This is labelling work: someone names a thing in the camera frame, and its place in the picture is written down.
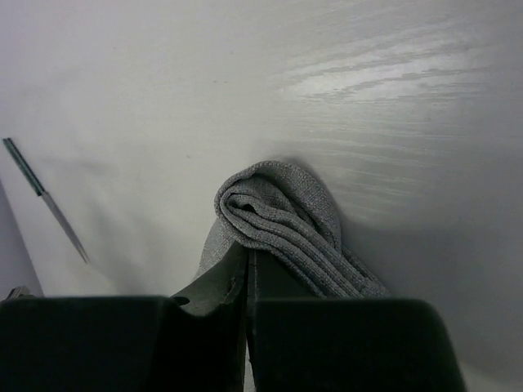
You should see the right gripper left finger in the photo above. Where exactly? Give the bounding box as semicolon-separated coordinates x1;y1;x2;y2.
1;244;248;391

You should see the grey cloth napkin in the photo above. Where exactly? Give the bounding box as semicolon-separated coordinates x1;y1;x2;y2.
197;161;391;298

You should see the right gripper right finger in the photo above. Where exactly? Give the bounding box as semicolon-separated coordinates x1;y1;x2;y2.
248;251;466;391

